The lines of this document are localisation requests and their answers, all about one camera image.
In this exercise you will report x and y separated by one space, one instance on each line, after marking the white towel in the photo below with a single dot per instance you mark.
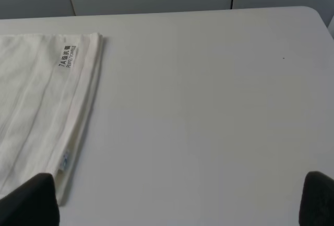
48 83

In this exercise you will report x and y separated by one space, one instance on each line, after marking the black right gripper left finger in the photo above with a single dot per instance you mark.
32 203

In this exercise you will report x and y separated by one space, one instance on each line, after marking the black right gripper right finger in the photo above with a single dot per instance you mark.
316 207

